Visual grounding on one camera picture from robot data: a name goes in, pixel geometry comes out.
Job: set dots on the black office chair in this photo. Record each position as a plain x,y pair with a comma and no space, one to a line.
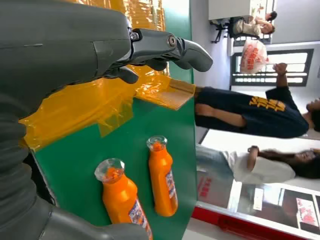
229,28

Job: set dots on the yellow plastic-wrapped cardboard box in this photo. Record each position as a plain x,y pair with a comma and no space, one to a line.
75,106

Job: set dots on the red and white display stand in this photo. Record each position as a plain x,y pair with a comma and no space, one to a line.
250,212

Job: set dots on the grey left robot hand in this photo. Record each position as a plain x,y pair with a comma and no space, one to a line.
55,43

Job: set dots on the white plastic bag red print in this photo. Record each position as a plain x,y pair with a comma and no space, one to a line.
252,56

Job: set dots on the person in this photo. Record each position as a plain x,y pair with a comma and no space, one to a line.
263,169
250,106
250,28

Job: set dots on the dark-framed window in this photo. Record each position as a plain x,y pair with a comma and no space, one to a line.
287,69

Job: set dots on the green table mat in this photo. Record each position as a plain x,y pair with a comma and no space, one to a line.
75,165

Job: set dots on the orange bottle with clear cap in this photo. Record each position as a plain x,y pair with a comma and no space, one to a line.
120,198
161,179

